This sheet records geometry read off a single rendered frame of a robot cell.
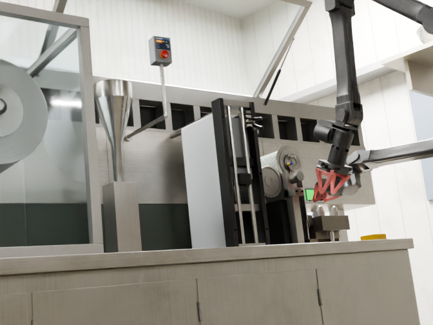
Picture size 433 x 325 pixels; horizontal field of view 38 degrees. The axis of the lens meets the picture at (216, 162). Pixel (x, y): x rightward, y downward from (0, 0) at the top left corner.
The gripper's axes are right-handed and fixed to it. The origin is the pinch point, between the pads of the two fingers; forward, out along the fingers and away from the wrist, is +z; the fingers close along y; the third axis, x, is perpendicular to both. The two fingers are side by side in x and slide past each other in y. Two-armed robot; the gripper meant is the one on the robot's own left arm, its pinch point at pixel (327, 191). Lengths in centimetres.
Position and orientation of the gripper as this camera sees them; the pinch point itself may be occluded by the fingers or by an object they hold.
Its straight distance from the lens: 201.6
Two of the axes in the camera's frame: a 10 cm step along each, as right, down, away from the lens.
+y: -7.3, -0.7, -6.8
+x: 6.4, 2.9, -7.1
